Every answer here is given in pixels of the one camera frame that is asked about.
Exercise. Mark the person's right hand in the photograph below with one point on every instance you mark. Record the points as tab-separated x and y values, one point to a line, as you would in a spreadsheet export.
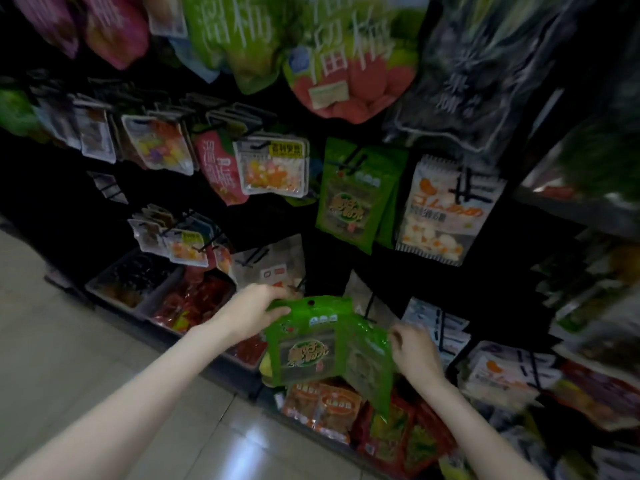
418	357

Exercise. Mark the person's left hand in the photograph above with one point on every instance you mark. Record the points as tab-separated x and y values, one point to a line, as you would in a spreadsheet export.
250	315

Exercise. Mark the row of small white pouches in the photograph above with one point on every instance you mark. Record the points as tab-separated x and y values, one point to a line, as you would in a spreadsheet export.
440	330

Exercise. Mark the green snack pouch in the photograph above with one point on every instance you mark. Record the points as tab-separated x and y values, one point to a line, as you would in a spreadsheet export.
310	345
372	370
355	200

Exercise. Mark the white red-label snack bag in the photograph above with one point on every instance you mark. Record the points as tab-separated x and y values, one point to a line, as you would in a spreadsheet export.
268	265

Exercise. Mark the row of red orange pouches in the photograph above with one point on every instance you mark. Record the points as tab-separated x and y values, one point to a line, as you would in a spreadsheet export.
340	410

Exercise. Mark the row of small clear pouches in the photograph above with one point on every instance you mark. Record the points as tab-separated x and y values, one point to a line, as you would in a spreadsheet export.
180	240

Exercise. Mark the clear yellow-label candy bag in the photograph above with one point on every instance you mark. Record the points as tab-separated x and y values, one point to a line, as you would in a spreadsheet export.
272	167

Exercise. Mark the white orange gummy packet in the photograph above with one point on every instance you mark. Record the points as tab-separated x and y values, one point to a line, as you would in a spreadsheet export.
450	210

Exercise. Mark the colourful fruit candy snack bag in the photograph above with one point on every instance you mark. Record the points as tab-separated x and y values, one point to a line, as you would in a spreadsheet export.
600	395

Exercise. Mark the person's left forearm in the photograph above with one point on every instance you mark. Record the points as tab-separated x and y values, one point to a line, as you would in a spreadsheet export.
120	415

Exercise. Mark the person's right forearm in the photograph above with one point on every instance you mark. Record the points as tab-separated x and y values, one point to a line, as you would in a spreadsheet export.
480	435

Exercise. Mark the clear tray of red candies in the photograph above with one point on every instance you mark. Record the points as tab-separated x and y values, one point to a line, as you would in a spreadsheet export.
195	305

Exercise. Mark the clear tray of dark candies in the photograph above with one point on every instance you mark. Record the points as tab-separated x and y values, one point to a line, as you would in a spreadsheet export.
130	283

